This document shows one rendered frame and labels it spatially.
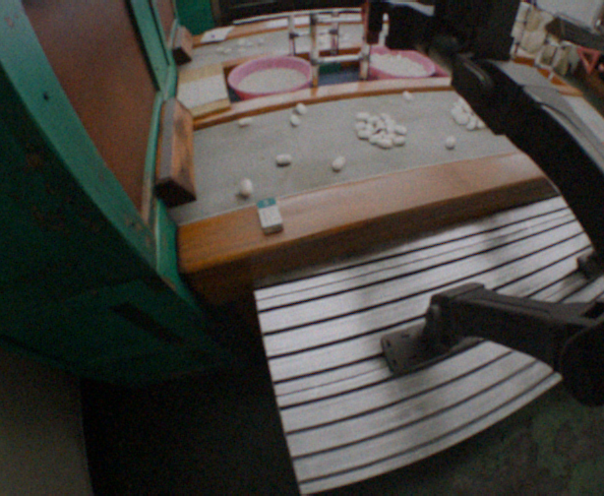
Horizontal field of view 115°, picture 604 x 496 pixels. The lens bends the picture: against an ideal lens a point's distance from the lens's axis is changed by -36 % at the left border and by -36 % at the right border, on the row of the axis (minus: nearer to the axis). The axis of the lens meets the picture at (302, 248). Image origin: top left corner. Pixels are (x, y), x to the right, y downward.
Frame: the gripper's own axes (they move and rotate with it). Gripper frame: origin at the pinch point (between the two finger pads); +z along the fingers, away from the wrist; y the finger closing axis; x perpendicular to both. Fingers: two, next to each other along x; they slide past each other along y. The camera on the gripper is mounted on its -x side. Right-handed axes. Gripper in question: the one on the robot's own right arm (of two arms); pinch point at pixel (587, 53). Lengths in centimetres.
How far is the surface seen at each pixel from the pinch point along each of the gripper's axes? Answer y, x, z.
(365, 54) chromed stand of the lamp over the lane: 49, 22, 32
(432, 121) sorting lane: 36, 33, 13
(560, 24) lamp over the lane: -10.1, -2.0, 18.1
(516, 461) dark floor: 8, 108, -98
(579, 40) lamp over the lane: -23.4, 0.6, 16.8
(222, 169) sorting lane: 92, 33, 7
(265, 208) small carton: 84, 29, -10
